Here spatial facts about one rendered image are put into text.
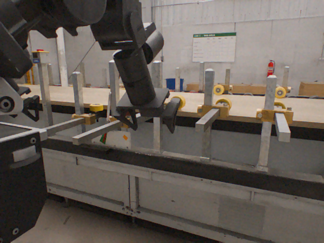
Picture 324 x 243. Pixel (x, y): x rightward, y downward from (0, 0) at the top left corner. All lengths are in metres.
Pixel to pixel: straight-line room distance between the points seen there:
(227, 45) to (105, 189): 7.05
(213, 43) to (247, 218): 7.24
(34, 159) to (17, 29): 0.23
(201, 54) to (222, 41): 0.77
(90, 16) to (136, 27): 0.12
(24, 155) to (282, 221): 1.36
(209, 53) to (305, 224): 7.26
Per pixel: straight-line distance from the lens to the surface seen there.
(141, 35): 0.42
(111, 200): 1.87
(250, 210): 1.52
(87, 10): 0.31
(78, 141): 1.01
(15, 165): 0.42
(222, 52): 8.28
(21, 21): 0.27
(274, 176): 1.11
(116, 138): 1.31
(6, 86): 0.27
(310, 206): 1.23
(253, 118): 1.22
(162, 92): 0.50
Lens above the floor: 1.15
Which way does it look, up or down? 14 degrees down
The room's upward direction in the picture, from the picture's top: straight up
